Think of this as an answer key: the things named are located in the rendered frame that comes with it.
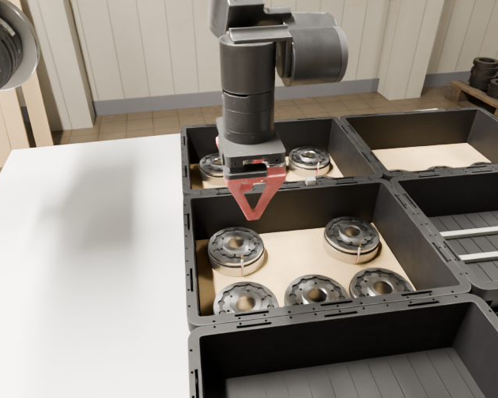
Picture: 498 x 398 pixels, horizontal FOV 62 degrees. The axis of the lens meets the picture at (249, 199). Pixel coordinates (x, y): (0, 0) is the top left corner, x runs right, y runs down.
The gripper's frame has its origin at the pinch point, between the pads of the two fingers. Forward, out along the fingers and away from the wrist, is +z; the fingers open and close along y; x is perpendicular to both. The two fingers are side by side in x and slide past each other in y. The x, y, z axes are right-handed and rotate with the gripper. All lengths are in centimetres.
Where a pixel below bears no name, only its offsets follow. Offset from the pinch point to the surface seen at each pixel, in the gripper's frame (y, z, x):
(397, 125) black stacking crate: 50, 16, -47
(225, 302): 1.1, 20.0, 3.6
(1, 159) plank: 211, 100, 128
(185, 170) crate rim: 33.0, 14.5, 8.2
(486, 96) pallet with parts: 236, 92, -228
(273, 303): -0.3, 20.1, -3.6
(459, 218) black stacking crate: 19, 24, -48
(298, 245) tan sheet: 15.8, 23.3, -12.1
